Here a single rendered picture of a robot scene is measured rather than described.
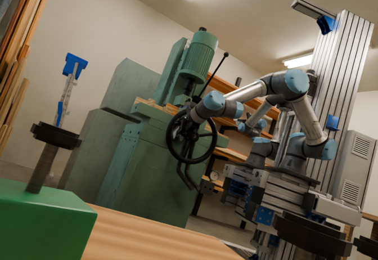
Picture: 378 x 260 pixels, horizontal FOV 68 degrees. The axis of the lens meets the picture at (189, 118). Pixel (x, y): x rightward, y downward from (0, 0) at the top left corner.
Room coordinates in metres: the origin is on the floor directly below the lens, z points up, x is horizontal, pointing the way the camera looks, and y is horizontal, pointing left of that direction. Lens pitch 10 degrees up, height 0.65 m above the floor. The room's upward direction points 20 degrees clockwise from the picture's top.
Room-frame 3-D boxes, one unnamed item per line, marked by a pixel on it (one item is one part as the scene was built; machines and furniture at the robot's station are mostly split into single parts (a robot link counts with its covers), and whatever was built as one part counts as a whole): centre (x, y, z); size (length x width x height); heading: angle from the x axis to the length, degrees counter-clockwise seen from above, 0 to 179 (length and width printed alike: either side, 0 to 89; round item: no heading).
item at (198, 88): (2.01, 0.01, 1.22); 0.09 x 0.08 x 0.15; 21
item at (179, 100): (1.77, 0.08, 1.03); 0.14 x 0.07 x 0.09; 21
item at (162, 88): (2.03, 0.18, 1.16); 0.22 x 0.22 x 0.72; 21
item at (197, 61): (1.76, 0.07, 1.35); 0.18 x 0.18 x 0.31
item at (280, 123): (2.11, -0.70, 1.19); 0.15 x 0.12 x 0.55; 113
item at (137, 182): (1.87, 0.12, 0.35); 0.58 x 0.45 x 0.71; 21
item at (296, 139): (1.57, -0.65, 0.98); 0.13 x 0.12 x 0.14; 29
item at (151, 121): (1.70, 0.05, 0.82); 0.40 x 0.21 x 0.04; 111
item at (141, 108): (1.66, 0.02, 0.87); 0.61 x 0.30 x 0.06; 111
